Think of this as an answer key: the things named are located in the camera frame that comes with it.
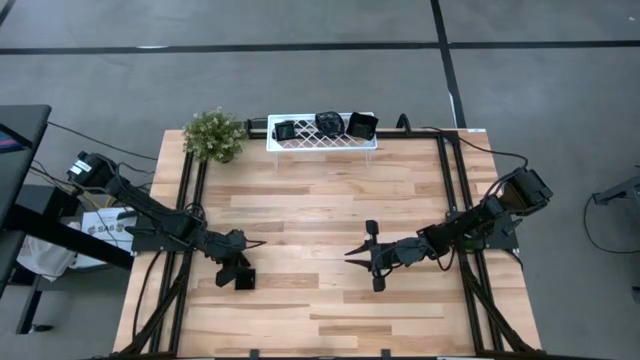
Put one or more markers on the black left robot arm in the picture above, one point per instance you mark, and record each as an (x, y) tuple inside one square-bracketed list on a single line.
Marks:
[(150, 210)]

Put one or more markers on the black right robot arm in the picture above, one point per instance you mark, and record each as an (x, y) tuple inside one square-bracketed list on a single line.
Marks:
[(475, 220)]

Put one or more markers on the white cardboard box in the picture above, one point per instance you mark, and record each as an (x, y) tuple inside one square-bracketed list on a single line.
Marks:
[(102, 225)]

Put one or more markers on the grey metal stand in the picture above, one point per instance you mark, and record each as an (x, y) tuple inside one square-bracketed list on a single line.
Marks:
[(622, 192)]

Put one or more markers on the white bag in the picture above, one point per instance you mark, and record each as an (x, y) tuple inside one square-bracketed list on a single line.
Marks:
[(42, 257)]

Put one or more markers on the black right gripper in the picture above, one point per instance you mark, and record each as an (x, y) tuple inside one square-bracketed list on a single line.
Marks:
[(407, 251)]

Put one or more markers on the black leaf-shaped mini plate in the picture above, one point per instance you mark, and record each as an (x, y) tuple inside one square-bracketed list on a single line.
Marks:
[(330, 124)]

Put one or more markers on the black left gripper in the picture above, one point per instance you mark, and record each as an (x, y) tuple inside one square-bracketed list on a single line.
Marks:
[(227, 245)]

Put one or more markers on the black wavy square mini plate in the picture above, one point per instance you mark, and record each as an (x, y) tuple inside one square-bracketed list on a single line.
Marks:
[(362, 126)]

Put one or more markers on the white lattice shelf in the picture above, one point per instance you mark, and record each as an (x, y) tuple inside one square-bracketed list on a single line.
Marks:
[(272, 147)]

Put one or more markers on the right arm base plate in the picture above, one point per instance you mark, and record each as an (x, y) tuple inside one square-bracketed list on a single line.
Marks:
[(500, 242)]

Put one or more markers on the black table clamp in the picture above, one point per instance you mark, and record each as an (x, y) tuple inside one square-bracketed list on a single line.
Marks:
[(254, 354), (385, 354)]

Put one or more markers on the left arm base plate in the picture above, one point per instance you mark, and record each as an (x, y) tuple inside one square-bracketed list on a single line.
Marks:
[(150, 243)]

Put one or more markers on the green potted plant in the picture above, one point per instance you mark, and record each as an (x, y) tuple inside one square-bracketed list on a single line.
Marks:
[(215, 135)]

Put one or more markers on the laptop screen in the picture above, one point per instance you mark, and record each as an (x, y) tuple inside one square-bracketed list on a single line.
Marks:
[(9, 140)]

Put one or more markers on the black desk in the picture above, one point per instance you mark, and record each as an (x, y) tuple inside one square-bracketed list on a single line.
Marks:
[(20, 150)]

